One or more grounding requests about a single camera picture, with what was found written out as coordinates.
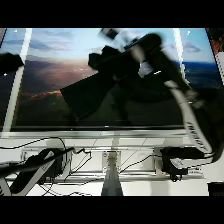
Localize black cable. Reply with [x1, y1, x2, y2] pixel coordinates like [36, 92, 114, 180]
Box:
[0, 135, 68, 153]
[65, 147, 93, 178]
[119, 153, 163, 175]

